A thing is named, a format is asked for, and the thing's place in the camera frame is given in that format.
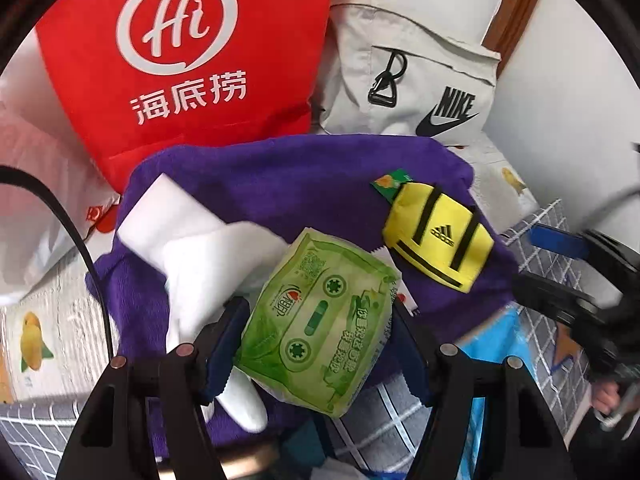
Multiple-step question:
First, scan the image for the thick black cable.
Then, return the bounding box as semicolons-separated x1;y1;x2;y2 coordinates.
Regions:
0;165;119;362

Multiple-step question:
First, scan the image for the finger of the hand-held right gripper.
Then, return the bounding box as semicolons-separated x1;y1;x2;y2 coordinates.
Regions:
529;225;592;262
510;270;597;332

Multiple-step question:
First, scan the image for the white plastic shopping bag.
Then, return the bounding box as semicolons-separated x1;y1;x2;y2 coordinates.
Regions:
0;27;124;307

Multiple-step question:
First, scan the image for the purple towel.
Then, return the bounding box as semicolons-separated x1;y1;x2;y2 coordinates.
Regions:
85;132;521;449

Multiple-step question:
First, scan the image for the blue tissue pack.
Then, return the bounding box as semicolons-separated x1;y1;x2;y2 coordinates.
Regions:
452;304;527;480

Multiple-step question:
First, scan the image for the brown wooden door frame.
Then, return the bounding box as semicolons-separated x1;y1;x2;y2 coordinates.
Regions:
481;0;549;54

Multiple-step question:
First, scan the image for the yellow pouch with black stripes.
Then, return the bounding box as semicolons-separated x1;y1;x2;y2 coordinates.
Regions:
382;182;496;294

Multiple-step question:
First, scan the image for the white bird print sheet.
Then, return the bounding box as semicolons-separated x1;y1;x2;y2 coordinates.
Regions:
0;130;547;407

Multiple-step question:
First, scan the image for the red paper bag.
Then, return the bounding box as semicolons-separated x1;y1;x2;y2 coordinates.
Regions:
35;0;337;194

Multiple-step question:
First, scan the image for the person's right hand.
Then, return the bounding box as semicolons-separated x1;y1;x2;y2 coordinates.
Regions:
590;377;627;417

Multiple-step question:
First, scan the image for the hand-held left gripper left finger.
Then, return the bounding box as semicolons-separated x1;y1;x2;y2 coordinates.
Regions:
55;297;251;480

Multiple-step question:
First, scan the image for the green snack packet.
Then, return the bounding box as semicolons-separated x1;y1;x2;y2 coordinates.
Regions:
369;168;414;204
234;227;401;419

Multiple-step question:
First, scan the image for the grey checked cloth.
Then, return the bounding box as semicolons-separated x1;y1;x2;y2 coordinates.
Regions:
0;199;602;480

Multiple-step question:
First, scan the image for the white cloth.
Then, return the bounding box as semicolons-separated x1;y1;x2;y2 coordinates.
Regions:
116;172;292;434

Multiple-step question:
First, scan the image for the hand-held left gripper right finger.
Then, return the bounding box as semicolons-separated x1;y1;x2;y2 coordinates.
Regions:
390;302;586;480

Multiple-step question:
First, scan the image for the grey waist bag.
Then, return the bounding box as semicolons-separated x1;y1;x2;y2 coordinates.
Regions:
315;0;503;149

